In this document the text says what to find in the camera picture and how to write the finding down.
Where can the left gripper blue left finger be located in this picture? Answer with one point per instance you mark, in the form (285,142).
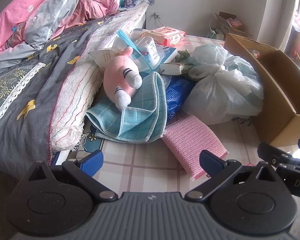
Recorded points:
(82,171)

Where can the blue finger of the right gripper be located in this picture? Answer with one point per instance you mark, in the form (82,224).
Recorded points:
(276,156)

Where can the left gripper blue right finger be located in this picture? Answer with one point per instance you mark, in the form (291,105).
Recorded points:
(220,172)

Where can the pink knitted cloth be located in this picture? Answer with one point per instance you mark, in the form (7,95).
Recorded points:
(187,138)

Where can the teal checked towel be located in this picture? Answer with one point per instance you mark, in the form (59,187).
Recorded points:
(143,121)

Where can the blue white plastic pack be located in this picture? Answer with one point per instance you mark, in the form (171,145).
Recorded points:
(177,91)

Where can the pink plush doll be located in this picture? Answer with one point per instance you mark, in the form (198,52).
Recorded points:
(121,79)

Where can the green floral cloth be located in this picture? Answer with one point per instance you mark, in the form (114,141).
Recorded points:
(182,56)

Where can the teal tissue box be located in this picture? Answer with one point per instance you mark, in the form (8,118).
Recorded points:
(166,53)

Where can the white tissue roll pack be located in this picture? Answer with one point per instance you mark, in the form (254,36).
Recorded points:
(147,48)

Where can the large cardboard box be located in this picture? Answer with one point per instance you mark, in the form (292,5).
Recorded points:
(279,121)

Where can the white woven blanket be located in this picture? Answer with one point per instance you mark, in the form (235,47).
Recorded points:
(85,79)

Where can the white plastic bag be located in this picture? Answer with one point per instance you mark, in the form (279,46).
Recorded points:
(227,86)

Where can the small cardboard box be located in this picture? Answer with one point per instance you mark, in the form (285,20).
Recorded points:
(227,23)

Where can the red wet wipes pack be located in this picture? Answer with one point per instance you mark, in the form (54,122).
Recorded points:
(166,36)

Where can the pink grey quilt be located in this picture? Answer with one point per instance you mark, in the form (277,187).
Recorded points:
(31,23)

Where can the wall socket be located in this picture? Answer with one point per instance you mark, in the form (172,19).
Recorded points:
(157,15)

